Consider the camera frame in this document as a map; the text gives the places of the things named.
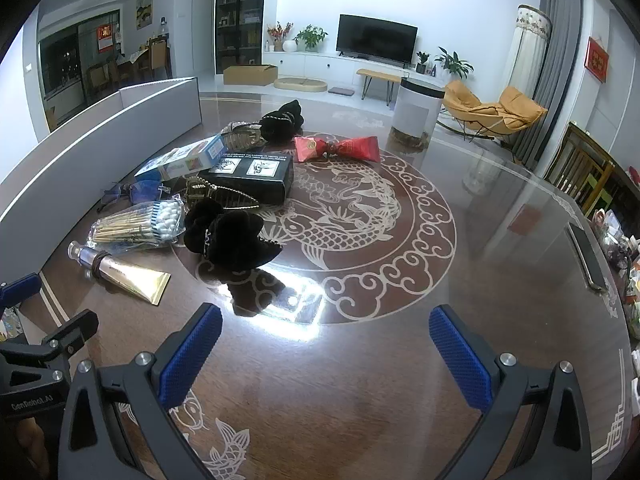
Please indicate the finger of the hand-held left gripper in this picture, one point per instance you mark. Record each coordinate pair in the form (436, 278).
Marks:
(75, 330)
(22, 285)

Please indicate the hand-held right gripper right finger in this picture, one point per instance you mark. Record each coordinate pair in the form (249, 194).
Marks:
(460, 360)

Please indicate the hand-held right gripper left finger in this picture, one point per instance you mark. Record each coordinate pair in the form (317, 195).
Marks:
(192, 355)

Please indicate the small clear bottle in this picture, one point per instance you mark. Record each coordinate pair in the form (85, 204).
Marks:
(135, 277)

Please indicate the bag of cotton swabs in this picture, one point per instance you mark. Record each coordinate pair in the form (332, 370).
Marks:
(125, 227)

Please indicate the thin-framed glasses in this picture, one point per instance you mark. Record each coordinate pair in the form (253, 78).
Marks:
(145, 191)

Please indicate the gold rhinestone hair claw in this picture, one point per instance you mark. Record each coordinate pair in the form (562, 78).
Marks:
(220, 195)

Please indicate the large white cardboard box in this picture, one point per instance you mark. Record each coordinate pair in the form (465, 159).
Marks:
(100, 130)

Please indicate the black box with white prints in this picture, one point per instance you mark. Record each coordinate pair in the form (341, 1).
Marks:
(250, 170)

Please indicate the brown patterned wooden desktop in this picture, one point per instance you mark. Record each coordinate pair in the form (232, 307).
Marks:
(400, 310)

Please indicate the dark flat phone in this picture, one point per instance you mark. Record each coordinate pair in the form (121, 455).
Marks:
(585, 257)

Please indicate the pile of colourful clutter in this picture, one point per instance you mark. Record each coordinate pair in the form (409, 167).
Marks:
(625, 260)

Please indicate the blue and white small box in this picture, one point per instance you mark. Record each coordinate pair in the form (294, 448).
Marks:
(185, 157)

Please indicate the gold striped hair clip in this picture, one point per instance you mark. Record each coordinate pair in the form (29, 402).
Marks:
(240, 135)

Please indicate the dark wooden slatted chair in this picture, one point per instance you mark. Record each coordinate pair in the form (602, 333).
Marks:
(575, 160)

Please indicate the red candy packet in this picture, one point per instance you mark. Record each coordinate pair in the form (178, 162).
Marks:
(355, 149)

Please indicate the clear cylindrical jar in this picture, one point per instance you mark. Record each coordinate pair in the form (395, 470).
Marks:
(415, 110)

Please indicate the orange lounge chair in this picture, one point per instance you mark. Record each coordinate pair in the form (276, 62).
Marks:
(515, 105)

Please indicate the red door poster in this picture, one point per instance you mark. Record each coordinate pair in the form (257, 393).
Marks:
(106, 37)

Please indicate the wooden dining chair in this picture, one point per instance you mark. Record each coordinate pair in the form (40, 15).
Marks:
(157, 55)

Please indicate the brown cardboard box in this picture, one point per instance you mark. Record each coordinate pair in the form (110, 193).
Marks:
(247, 76)

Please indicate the round beige floor cushion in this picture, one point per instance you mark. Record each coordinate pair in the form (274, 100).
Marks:
(300, 85)

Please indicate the small grey floor mat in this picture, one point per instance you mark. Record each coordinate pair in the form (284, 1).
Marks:
(341, 92)

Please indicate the wooden bench with metal legs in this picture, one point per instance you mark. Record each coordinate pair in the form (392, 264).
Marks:
(380, 75)

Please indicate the large leafy potted plant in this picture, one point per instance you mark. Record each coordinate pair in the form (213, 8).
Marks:
(452, 62)

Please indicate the small dark potted plant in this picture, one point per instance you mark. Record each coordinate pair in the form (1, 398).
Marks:
(422, 60)

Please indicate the white television cabinet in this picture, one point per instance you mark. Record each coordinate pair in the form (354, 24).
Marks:
(310, 62)

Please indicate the covered standing air conditioner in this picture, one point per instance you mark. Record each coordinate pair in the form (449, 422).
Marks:
(525, 50)

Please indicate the grey curtain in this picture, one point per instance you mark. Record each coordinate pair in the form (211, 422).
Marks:
(565, 60)

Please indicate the black television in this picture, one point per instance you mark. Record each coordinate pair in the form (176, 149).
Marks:
(375, 37)

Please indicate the flower vase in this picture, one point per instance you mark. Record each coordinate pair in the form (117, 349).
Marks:
(280, 32)

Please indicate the green potted plant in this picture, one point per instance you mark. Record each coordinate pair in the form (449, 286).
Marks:
(311, 37)

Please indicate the black glass display cabinet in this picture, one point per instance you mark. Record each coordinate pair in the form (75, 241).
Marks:
(240, 15)

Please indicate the framed wall painting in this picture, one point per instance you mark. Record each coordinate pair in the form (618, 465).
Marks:
(144, 8)

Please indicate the red wall hanging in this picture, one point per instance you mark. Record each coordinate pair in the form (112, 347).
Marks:
(597, 60)

